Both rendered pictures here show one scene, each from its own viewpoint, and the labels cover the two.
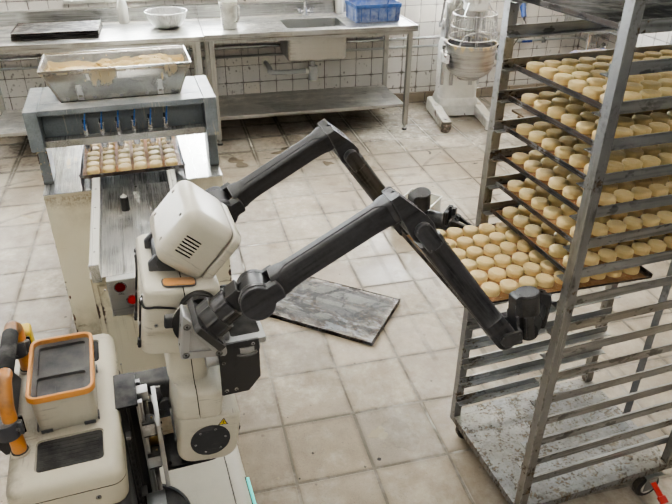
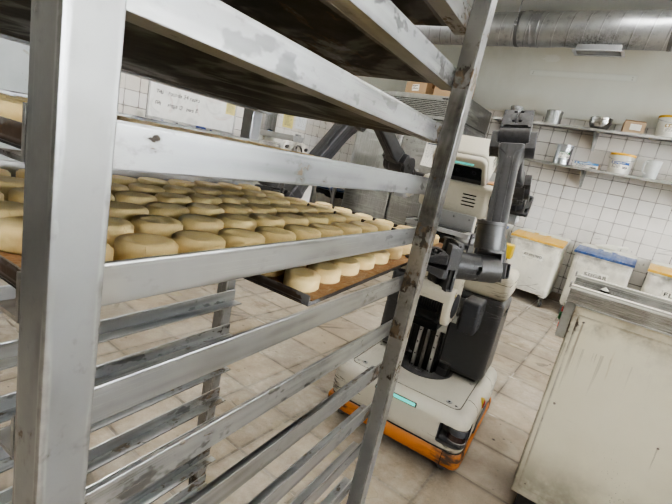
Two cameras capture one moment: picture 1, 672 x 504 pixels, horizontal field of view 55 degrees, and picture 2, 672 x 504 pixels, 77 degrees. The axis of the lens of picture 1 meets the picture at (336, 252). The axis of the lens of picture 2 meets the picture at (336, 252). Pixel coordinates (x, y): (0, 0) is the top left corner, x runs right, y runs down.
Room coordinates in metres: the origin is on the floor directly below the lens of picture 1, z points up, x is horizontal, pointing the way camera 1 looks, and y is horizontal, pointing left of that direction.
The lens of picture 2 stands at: (2.31, -1.08, 1.16)
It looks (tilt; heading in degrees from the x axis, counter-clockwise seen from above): 13 degrees down; 138
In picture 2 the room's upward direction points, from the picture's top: 12 degrees clockwise
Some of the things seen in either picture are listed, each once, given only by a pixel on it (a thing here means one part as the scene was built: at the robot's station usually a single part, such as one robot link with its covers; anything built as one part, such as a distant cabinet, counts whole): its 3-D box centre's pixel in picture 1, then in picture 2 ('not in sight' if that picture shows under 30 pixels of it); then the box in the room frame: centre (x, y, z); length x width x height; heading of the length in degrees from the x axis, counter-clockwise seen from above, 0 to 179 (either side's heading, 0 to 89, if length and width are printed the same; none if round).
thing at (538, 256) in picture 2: not in sight; (532, 265); (0.21, 3.83, 0.38); 0.64 x 0.54 x 0.77; 105
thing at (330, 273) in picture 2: not in sight; (324, 272); (1.85, -0.69, 0.99); 0.05 x 0.05 x 0.02
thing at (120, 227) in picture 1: (154, 309); (651, 434); (2.11, 0.73, 0.45); 0.70 x 0.34 x 0.90; 17
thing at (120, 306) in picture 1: (147, 291); (568, 312); (1.76, 0.62, 0.77); 0.24 x 0.04 x 0.14; 107
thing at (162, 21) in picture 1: (166, 18); not in sight; (5.28, 1.33, 0.94); 0.33 x 0.33 x 0.12
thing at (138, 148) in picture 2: (576, 170); (332, 172); (1.92, -0.77, 1.14); 0.64 x 0.03 x 0.03; 109
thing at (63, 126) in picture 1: (128, 132); not in sight; (2.59, 0.88, 1.01); 0.72 x 0.33 x 0.34; 107
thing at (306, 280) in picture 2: not in sight; (301, 279); (1.87, -0.74, 0.99); 0.05 x 0.05 x 0.02
